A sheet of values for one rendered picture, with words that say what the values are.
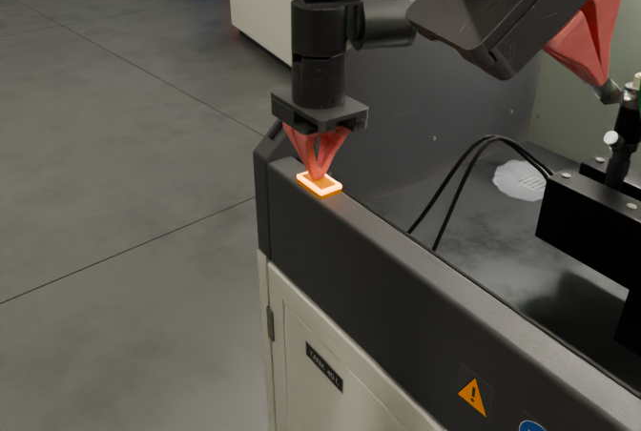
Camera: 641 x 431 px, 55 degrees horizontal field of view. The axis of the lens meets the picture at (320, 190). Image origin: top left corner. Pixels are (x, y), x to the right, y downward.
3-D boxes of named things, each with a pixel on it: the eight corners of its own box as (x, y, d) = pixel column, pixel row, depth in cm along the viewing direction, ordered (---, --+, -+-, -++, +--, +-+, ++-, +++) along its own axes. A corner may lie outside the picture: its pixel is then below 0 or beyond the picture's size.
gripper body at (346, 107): (316, 93, 73) (316, 32, 69) (369, 123, 66) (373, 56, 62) (268, 106, 70) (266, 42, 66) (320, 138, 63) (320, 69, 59)
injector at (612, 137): (564, 260, 72) (607, 91, 61) (589, 246, 74) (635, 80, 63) (585, 273, 70) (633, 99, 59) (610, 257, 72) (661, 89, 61)
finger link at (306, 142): (318, 155, 77) (318, 84, 72) (352, 178, 72) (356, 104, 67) (271, 170, 74) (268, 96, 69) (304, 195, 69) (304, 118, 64)
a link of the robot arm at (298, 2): (284, -13, 63) (299, 0, 58) (348, -17, 64) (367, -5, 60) (285, 52, 66) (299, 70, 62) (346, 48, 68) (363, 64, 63)
